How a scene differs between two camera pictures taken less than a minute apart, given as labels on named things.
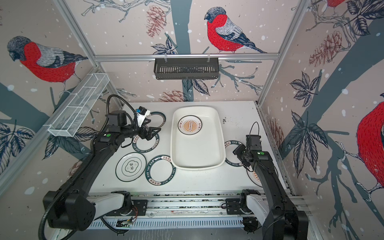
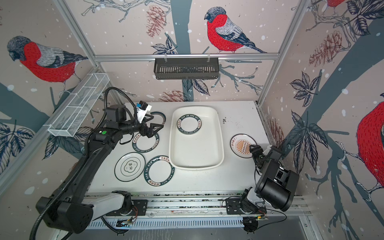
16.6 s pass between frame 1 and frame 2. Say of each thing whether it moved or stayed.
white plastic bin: stayed
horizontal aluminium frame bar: stayed
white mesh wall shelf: stayed
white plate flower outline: stayed
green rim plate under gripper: stayed
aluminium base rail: stayed
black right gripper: moved
